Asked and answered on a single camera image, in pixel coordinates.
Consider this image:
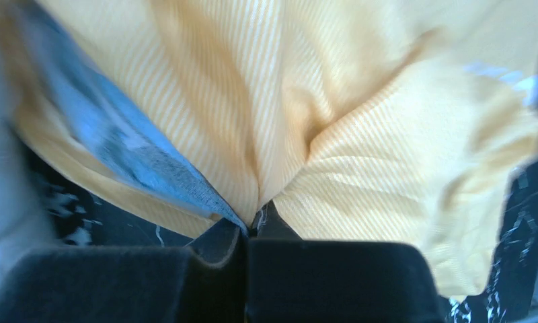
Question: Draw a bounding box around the white pillow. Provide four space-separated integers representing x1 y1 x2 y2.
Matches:
0 0 59 308

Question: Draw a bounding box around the blue and yellow pillowcase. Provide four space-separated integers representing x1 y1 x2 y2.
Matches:
0 1 538 300

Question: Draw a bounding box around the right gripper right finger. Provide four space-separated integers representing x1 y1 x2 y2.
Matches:
245 203 445 322

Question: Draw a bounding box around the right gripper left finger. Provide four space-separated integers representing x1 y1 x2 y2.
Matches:
0 220 245 322

